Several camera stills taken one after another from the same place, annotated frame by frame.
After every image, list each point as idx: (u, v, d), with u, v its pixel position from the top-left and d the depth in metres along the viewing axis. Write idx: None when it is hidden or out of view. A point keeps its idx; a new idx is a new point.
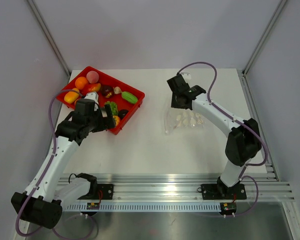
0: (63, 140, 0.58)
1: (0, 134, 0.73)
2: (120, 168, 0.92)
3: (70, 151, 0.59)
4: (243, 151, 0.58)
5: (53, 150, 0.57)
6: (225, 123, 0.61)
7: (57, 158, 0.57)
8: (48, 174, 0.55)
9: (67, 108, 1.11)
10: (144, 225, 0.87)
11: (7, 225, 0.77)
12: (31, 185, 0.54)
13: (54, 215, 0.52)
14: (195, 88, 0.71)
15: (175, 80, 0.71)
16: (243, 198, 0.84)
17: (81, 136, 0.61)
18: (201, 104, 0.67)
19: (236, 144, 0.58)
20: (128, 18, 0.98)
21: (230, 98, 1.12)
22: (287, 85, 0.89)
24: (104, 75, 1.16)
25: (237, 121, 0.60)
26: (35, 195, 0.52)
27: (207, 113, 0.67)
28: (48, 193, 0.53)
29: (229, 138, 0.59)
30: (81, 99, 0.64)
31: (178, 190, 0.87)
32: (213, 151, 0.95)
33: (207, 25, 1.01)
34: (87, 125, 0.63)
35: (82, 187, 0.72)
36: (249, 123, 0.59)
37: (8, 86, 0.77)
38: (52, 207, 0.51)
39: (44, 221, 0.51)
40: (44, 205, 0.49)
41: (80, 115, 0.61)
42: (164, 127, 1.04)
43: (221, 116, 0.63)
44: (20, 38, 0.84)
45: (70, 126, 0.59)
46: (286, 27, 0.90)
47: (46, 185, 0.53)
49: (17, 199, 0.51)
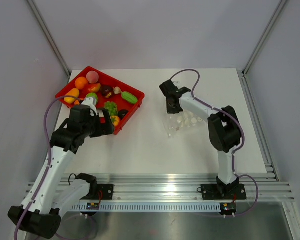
0: (58, 151, 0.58)
1: (0, 134, 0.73)
2: (120, 168, 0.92)
3: (66, 160, 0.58)
4: (223, 136, 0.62)
5: (48, 162, 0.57)
6: (206, 112, 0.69)
7: (52, 169, 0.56)
8: (44, 187, 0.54)
9: (67, 109, 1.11)
10: (144, 225, 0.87)
11: (7, 226, 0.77)
12: (27, 198, 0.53)
13: (53, 225, 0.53)
14: (182, 88, 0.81)
15: (165, 84, 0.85)
16: (243, 198, 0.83)
17: (76, 145, 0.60)
18: (186, 100, 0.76)
19: (216, 130, 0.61)
20: (127, 18, 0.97)
21: (230, 98, 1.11)
22: (287, 84, 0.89)
24: (104, 75, 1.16)
25: (215, 109, 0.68)
26: (32, 208, 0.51)
27: (192, 107, 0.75)
28: (45, 206, 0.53)
29: (210, 126, 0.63)
30: (77, 105, 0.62)
31: (178, 190, 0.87)
32: (213, 151, 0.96)
33: (207, 25, 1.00)
34: (83, 133, 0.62)
35: (82, 189, 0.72)
36: (227, 111, 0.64)
37: (7, 87, 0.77)
38: (50, 220, 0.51)
39: (43, 234, 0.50)
40: (42, 219, 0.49)
41: (76, 122, 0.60)
42: (165, 128, 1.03)
43: (202, 106, 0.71)
44: (19, 38, 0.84)
45: (65, 135, 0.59)
46: (286, 26, 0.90)
47: (43, 198, 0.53)
49: (14, 214, 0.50)
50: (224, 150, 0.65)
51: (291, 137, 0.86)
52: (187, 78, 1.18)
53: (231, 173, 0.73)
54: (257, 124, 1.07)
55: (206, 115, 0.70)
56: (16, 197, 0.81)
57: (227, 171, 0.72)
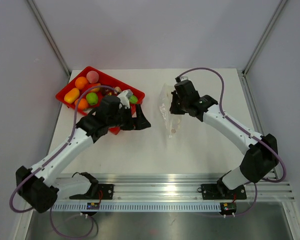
0: (81, 132, 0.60)
1: (0, 134, 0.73)
2: (120, 168, 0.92)
3: (83, 145, 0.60)
4: (260, 168, 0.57)
5: (68, 139, 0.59)
6: (242, 139, 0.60)
7: (69, 147, 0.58)
8: (56, 159, 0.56)
9: (67, 108, 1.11)
10: (144, 225, 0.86)
11: (7, 225, 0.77)
12: (38, 164, 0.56)
13: (48, 201, 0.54)
14: (206, 99, 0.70)
15: (184, 87, 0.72)
16: (243, 198, 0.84)
17: (98, 135, 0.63)
18: (214, 116, 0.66)
19: (254, 162, 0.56)
20: (127, 18, 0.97)
21: (229, 98, 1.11)
22: (288, 84, 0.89)
24: (104, 75, 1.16)
25: (254, 138, 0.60)
26: (38, 174, 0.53)
27: (220, 127, 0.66)
28: (50, 177, 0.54)
29: (245, 156, 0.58)
30: (108, 97, 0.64)
31: (178, 190, 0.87)
32: (214, 151, 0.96)
33: (208, 25, 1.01)
34: (107, 125, 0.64)
35: (83, 184, 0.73)
36: (267, 140, 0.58)
37: (8, 87, 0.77)
38: (48, 193, 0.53)
39: (38, 203, 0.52)
40: (41, 188, 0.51)
41: (103, 113, 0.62)
42: (165, 133, 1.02)
43: (236, 130, 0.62)
44: (19, 38, 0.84)
45: (90, 123, 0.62)
46: (286, 27, 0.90)
47: (51, 169, 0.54)
49: (20, 174, 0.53)
50: (254, 182, 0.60)
51: (291, 137, 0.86)
52: None
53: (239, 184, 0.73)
54: (257, 124, 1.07)
55: (241, 143, 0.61)
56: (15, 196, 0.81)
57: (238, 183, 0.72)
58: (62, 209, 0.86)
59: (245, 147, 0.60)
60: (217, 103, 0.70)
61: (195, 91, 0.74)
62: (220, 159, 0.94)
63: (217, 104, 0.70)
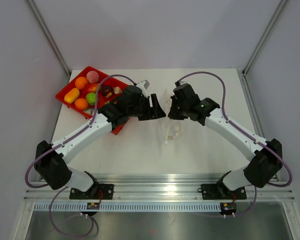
0: (102, 118, 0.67)
1: (0, 134, 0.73)
2: (120, 168, 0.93)
3: (103, 129, 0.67)
4: (265, 173, 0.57)
5: (90, 122, 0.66)
6: (247, 144, 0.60)
7: (90, 129, 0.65)
8: (76, 139, 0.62)
9: (67, 108, 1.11)
10: (144, 225, 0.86)
11: (7, 225, 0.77)
12: (59, 140, 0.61)
13: (62, 178, 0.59)
14: (208, 103, 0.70)
15: (185, 92, 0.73)
16: (243, 198, 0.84)
17: (117, 123, 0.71)
18: (216, 121, 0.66)
19: (260, 169, 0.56)
20: (127, 18, 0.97)
21: (229, 98, 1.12)
22: (288, 84, 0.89)
24: (104, 75, 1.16)
25: (259, 143, 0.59)
26: (58, 150, 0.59)
27: (223, 131, 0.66)
28: (68, 155, 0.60)
29: (251, 162, 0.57)
30: (131, 88, 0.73)
31: (178, 190, 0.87)
32: (215, 152, 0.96)
33: (208, 25, 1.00)
34: (126, 115, 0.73)
35: (85, 181, 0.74)
36: (272, 145, 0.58)
37: (7, 87, 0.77)
38: (63, 171, 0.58)
39: (52, 179, 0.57)
40: (59, 163, 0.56)
41: (124, 103, 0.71)
42: (160, 138, 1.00)
43: (241, 135, 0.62)
44: (19, 38, 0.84)
45: (111, 111, 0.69)
46: (287, 26, 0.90)
47: (71, 147, 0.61)
49: (41, 148, 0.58)
50: (260, 187, 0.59)
51: (291, 137, 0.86)
52: (187, 79, 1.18)
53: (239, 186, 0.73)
54: (257, 124, 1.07)
55: (247, 149, 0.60)
56: (15, 196, 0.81)
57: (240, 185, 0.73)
58: (64, 209, 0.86)
59: (250, 153, 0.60)
60: (219, 106, 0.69)
61: (195, 94, 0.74)
62: (220, 160, 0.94)
63: (219, 107, 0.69)
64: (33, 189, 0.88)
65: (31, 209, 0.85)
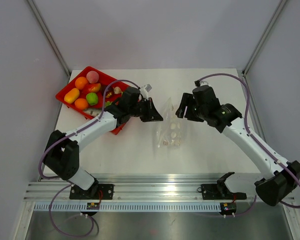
0: (108, 115, 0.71)
1: (0, 134, 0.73)
2: (121, 168, 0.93)
3: (109, 125, 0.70)
4: (280, 194, 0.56)
5: (98, 116, 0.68)
6: (267, 163, 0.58)
7: (100, 123, 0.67)
8: (88, 130, 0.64)
9: (67, 109, 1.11)
10: (144, 225, 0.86)
11: (7, 225, 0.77)
12: (71, 129, 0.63)
13: (71, 168, 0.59)
14: (229, 110, 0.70)
15: (204, 94, 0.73)
16: (243, 198, 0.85)
17: (121, 121, 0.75)
18: (237, 132, 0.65)
19: (277, 190, 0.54)
20: (127, 17, 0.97)
21: (229, 98, 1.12)
22: (288, 84, 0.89)
24: (104, 76, 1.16)
25: (280, 164, 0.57)
26: (72, 137, 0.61)
27: (242, 144, 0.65)
28: (81, 143, 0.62)
29: (268, 182, 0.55)
30: (129, 89, 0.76)
31: (178, 190, 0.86)
32: (215, 153, 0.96)
33: (207, 25, 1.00)
34: (128, 114, 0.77)
35: (86, 180, 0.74)
36: (292, 167, 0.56)
37: (7, 87, 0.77)
38: (74, 160, 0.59)
39: (63, 167, 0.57)
40: (74, 149, 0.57)
41: (125, 103, 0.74)
42: (155, 137, 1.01)
43: (262, 153, 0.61)
44: (19, 38, 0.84)
45: (115, 111, 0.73)
46: (287, 26, 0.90)
47: (84, 136, 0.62)
49: (55, 136, 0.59)
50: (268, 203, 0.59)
51: (291, 138, 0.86)
52: (187, 79, 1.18)
53: (239, 187, 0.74)
54: (257, 124, 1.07)
55: (266, 167, 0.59)
56: (15, 196, 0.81)
57: (242, 188, 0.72)
58: (65, 209, 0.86)
59: (269, 173, 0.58)
60: (241, 115, 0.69)
61: (215, 98, 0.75)
62: (221, 161, 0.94)
63: (241, 117, 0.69)
64: (34, 189, 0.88)
65: (31, 209, 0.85)
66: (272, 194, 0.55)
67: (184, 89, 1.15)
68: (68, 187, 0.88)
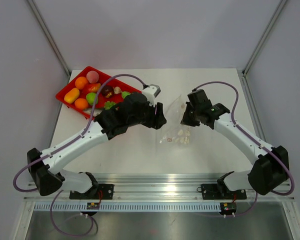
0: (96, 128, 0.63)
1: (0, 134, 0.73)
2: (120, 168, 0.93)
3: (97, 139, 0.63)
4: (269, 181, 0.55)
5: (82, 132, 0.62)
6: (251, 148, 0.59)
7: (83, 139, 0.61)
8: (65, 150, 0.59)
9: (67, 108, 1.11)
10: (144, 225, 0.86)
11: (7, 225, 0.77)
12: (48, 150, 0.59)
13: (50, 187, 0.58)
14: (218, 107, 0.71)
15: (197, 95, 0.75)
16: (243, 198, 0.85)
17: (115, 132, 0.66)
18: (224, 125, 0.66)
19: (263, 173, 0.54)
20: (128, 18, 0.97)
21: (228, 97, 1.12)
22: (288, 84, 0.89)
24: (104, 75, 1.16)
25: (263, 148, 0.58)
26: (46, 161, 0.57)
27: (231, 135, 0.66)
28: (56, 166, 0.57)
29: (254, 167, 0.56)
30: (134, 96, 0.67)
31: (178, 190, 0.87)
32: (217, 152, 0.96)
33: (208, 25, 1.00)
34: (126, 125, 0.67)
35: (83, 184, 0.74)
36: (277, 152, 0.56)
37: (7, 87, 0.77)
38: (50, 182, 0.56)
39: (40, 189, 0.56)
40: (45, 175, 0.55)
41: (125, 112, 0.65)
42: (160, 133, 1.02)
43: (247, 140, 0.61)
44: (19, 38, 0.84)
45: (110, 119, 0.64)
46: (287, 26, 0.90)
47: (58, 158, 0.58)
49: (30, 156, 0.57)
50: (262, 194, 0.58)
51: (291, 138, 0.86)
52: (187, 79, 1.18)
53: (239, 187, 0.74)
54: (257, 124, 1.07)
55: (251, 153, 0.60)
56: (15, 196, 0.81)
57: (241, 187, 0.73)
58: (65, 209, 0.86)
59: (254, 157, 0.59)
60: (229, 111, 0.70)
61: (207, 99, 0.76)
62: (221, 160, 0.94)
63: (229, 113, 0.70)
64: (34, 189, 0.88)
65: (31, 209, 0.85)
66: (260, 180, 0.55)
67: (184, 89, 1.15)
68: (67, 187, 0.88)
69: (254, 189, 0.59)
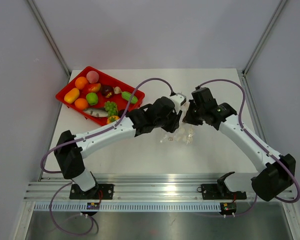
0: (128, 123, 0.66)
1: (0, 134, 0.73)
2: (121, 168, 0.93)
3: (126, 134, 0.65)
4: (275, 188, 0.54)
5: (115, 123, 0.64)
6: (259, 156, 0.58)
7: (114, 131, 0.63)
8: (97, 137, 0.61)
9: (67, 108, 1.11)
10: (144, 225, 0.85)
11: (7, 225, 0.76)
12: (82, 134, 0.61)
13: (74, 171, 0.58)
14: (225, 108, 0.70)
15: (202, 94, 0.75)
16: (243, 197, 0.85)
17: (141, 131, 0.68)
18: (231, 128, 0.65)
19: (269, 181, 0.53)
20: (128, 18, 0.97)
21: (236, 98, 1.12)
22: (288, 84, 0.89)
24: (104, 75, 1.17)
25: (272, 156, 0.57)
26: (79, 143, 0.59)
27: (237, 139, 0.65)
28: (87, 150, 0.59)
29: (260, 174, 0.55)
30: (164, 100, 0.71)
31: (178, 190, 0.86)
32: (218, 152, 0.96)
33: (208, 25, 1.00)
34: (152, 126, 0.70)
35: (87, 182, 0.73)
36: (285, 160, 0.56)
37: (8, 87, 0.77)
38: (78, 165, 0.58)
39: (66, 169, 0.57)
40: (77, 157, 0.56)
41: (154, 112, 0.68)
42: (160, 133, 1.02)
43: (254, 146, 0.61)
44: (19, 38, 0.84)
45: (139, 118, 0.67)
46: (287, 26, 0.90)
47: (91, 144, 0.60)
49: (65, 137, 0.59)
50: (266, 200, 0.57)
51: (291, 138, 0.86)
52: (187, 79, 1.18)
53: (240, 188, 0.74)
54: (257, 124, 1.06)
55: (258, 160, 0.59)
56: (15, 196, 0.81)
57: (241, 188, 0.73)
58: (65, 209, 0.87)
59: (261, 165, 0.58)
60: (236, 113, 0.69)
61: (213, 98, 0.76)
62: (221, 160, 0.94)
63: (236, 114, 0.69)
64: (34, 189, 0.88)
65: (31, 209, 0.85)
66: (265, 187, 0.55)
67: (184, 89, 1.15)
68: (66, 187, 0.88)
69: (257, 194, 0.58)
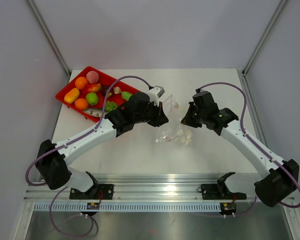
0: (108, 123, 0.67)
1: (0, 134, 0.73)
2: (121, 168, 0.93)
3: (107, 135, 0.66)
4: (279, 194, 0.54)
5: (95, 126, 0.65)
6: (262, 161, 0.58)
7: (95, 133, 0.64)
8: (79, 142, 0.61)
9: (67, 109, 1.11)
10: (144, 225, 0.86)
11: (7, 225, 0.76)
12: (63, 141, 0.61)
13: (60, 179, 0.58)
14: (227, 113, 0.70)
15: (204, 98, 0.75)
16: (243, 198, 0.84)
17: (122, 130, 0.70)
18: (233, 133, 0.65)
19: (273, 187, 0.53)
20: (128, 17, 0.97)
21: (237, 98, 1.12)
22: (288, 84, 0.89)
24: (103, 75, 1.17)
25: (275, 162, 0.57)
26: (61, 150, 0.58)
27: (238, 144, 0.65)
28: (71, 156, 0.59)
29: (264, 180, 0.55)
30: (138, 95, 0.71)
31: (178, 190, 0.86)
32: (217, 152, 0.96)
33: (208, 25, 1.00)
34: (132, 123, 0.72)
35: (85, 183, 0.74)
36: (288, 166, 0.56)
37: (7, 87, 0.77)
38: (63, 173, 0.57)
39: (51, 179, 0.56)
40: (60, 165, 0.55)
41: (130, 110, 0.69)
42: (158, 133, 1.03)
43: (257, 151, 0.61)
44: (19, 38, 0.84)
45: (118, 118, 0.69)
46: (287, 26, 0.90)
47: (73, 149, 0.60)
49: (45, 146, 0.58)
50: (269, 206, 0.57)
51: (291, 138, 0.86)
52: (187, 78, 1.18)
53: (240, 189, 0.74)
54: (256, 123, 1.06)
55: (261, 166, 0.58)
56: (15, 196, 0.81)
57: (242, 188, 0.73)
58: (65, 209, 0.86)
59: (265, 171, 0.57)
60: (238, 118, 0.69)
61: (214, 103, 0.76)
62: (221, 160, 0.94)
63: (238, 119, 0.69)
64: (34, 189, 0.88)
65: (31, 209, 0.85)
66: (269, 193, 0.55)
67: (184, 89, 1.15)
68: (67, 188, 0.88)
69: (261, 199, 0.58)
